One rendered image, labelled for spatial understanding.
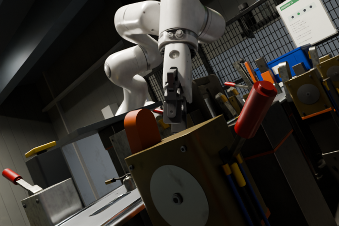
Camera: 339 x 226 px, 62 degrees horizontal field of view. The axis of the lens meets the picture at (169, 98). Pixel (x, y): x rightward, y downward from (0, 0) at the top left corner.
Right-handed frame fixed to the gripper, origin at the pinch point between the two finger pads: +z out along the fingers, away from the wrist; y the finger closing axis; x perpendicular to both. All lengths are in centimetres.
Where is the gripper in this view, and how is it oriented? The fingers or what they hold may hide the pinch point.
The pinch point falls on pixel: (175, 123)
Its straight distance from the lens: 54.8
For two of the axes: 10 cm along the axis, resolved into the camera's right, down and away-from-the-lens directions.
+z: -0.3, 9.5, -3.0
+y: 1.6, 3.1, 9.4
